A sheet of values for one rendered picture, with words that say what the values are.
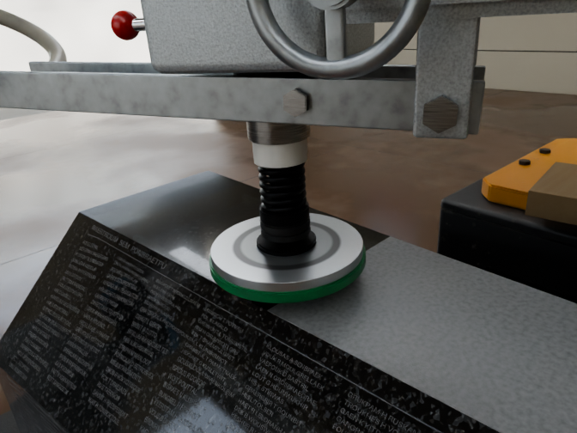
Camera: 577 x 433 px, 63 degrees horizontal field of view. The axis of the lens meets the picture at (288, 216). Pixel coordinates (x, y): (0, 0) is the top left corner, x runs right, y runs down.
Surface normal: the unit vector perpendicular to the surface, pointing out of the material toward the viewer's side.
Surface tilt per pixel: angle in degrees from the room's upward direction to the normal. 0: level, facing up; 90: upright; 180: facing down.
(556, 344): 0
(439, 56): 90
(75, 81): 90
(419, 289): 0
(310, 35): 90
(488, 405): 0
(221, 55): 90
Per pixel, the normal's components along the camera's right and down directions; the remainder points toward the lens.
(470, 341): -0.06, -0.91
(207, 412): -0.52, -0.41
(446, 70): -0.36, 0.40
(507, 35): -0.73, 0.32
